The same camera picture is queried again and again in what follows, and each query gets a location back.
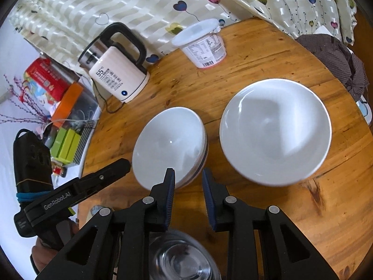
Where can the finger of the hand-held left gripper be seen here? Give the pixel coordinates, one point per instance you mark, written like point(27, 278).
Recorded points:
point(110, 172)

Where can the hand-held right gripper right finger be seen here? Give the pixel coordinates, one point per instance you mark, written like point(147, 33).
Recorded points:
point(208, 198)

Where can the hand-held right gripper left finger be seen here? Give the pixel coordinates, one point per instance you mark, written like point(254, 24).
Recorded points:
point(170, 198)

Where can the white bowl with blue band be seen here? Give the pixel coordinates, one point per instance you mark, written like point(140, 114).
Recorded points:
point(274, 128)
point(163, 143)

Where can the stainless steel bowl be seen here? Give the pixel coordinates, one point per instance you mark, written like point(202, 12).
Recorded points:
point(180, 259)

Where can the person's left hand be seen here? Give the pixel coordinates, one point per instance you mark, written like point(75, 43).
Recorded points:
point(43, 253)

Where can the dark green flat box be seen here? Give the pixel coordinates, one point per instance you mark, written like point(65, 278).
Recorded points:
point(59, 143)

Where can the black white striped box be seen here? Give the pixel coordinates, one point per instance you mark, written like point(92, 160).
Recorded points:
point(85, 143)

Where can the lime green flat box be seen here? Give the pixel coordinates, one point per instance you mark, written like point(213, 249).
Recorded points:
point(72, 147)

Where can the purple flower branches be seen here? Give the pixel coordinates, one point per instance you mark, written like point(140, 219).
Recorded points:
point(29, 105)

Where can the clear storage box orange lid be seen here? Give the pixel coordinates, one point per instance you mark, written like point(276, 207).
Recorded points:
point(70, 96)

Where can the red printed gift box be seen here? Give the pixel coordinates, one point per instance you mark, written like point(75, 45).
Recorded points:
point(43, 75)

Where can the white electric kettle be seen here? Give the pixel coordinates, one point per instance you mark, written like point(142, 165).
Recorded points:
point(116, 73)

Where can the white plastic tub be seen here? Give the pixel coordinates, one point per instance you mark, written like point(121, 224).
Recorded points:
point(204, 49)

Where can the heart print curtain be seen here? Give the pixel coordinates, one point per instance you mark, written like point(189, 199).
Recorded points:
point(116, 0)

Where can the dark checked cloth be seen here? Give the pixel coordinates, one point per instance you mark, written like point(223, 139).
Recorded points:
point(335, 58)

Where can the wooden cabinet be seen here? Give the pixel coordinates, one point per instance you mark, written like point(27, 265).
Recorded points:
point(365, 49)

